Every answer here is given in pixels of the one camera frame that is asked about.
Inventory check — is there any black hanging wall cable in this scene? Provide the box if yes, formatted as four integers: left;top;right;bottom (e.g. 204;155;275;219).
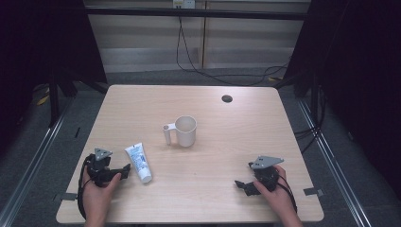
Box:
175;15;290;87

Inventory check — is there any dark curtain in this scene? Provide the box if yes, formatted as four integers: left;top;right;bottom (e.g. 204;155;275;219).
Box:
283;0;401;202
0;0;109;149

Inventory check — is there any bundle of black floor cables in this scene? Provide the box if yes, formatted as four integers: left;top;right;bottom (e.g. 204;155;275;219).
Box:
293;84;327;156

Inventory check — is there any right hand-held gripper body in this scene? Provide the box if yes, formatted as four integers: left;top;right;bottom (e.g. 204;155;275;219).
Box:
248;155;285;193

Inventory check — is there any black metal stand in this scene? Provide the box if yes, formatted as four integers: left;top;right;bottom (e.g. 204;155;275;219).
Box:
47;71;79;129

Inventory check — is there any person's right hand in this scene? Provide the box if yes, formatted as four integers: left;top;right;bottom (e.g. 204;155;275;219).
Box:
253;165;294;217

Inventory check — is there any grey tape strip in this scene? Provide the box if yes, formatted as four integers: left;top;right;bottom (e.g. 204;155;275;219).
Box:
52;192;78;202
303;186;325;198

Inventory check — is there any yellow floor object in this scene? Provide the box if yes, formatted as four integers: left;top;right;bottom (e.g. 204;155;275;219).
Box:
35;93;51;107

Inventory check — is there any person's left hand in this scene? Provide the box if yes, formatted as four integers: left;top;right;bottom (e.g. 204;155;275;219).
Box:
81;171;123;212

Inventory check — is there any white toothpaste tube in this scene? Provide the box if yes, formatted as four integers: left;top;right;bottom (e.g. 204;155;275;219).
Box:
124;142;153;184

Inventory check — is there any white wall outlet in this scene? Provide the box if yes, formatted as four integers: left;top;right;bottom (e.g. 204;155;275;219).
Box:
172;0;197;9

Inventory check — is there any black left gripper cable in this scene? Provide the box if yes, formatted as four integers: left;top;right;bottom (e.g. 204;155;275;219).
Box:
77;153;96;220

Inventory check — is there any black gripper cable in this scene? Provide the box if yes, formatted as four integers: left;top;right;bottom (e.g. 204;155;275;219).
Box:
77;153;96;220
273;166;299;214

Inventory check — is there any white cup with handle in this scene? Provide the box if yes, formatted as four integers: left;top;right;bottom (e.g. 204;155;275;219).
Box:
162;114;199;148

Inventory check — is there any metal floor rail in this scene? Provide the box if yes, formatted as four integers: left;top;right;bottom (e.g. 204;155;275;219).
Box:
296;98;375;227
0;94;76;227

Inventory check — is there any black horizontal bar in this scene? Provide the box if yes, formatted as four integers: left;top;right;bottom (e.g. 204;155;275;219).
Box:
84;7;312;22

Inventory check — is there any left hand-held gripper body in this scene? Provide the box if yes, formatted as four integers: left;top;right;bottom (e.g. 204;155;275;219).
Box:
85;148;125;187

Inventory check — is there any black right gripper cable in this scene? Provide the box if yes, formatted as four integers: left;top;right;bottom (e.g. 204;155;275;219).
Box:
273;166;299;214

